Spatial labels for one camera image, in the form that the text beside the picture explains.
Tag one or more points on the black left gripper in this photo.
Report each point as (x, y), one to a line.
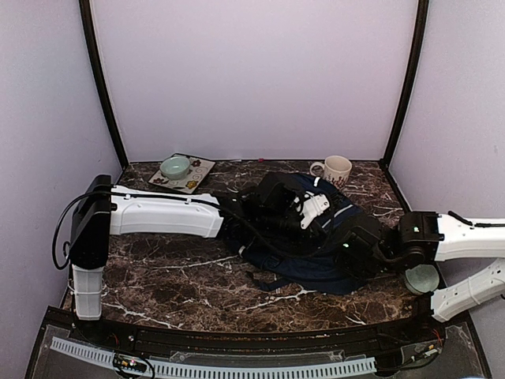
(316, 234)

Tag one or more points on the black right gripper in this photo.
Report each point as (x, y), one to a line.
(342, 261)

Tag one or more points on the navy blue student backpack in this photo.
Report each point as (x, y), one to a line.
(311, 266)

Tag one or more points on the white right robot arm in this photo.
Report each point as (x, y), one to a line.
(422, 238)

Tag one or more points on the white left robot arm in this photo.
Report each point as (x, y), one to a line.
(81, 237)

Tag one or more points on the pale green bowl right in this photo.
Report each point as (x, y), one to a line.
(421, 279)

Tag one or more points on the cream floral mug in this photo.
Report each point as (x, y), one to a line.
(334, 169)

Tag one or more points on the square floral plate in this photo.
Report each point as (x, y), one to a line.
(199, 169)

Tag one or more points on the pale green bowl on plate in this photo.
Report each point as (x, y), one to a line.
(175, 167)

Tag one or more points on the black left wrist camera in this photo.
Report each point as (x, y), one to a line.
(276, 191)

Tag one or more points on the black front rail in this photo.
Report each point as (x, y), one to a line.
(145, 340)

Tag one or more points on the grey slotted cable duct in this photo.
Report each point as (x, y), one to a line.
(132, 367)

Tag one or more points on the right black frame post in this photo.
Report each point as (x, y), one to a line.
(408, 82)

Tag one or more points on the black frame post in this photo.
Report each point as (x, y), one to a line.
(408, 82)
(100, 81)

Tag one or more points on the left black frame post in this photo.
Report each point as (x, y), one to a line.
(100, 81)

